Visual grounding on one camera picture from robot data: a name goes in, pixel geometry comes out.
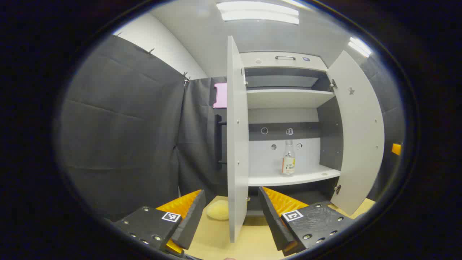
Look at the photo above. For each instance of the white cabinet door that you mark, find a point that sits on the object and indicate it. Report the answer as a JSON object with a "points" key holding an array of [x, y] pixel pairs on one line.
{"points": [[361, 137], [236, 144]]}

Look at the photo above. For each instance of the white cabinet shelf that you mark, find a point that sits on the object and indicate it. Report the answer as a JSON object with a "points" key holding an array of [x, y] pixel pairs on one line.
{"points": [[310, 177], [285, 99]]}

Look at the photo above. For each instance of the white and grey cabinet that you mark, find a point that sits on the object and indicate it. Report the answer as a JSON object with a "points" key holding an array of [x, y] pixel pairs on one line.
{"points": [[274, 155]]}

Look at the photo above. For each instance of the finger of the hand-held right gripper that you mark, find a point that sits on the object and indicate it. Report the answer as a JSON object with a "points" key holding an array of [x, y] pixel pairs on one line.
{"points": [[396, 148]]}

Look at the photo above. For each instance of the round yellow coaster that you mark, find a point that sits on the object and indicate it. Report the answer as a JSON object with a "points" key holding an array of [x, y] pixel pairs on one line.
{"points": [[218, 210]]}

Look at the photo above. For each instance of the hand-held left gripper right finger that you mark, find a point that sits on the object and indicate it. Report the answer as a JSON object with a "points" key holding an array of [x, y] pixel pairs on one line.
{"points": [[276, 227]]}

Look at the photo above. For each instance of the clear glass bottle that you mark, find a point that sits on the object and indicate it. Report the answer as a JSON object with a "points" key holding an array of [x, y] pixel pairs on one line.
{"points": [[288, 162]]}

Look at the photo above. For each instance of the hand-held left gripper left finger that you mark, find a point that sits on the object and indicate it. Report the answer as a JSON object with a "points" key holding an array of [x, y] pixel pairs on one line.
{"points": [[191, 224]]}

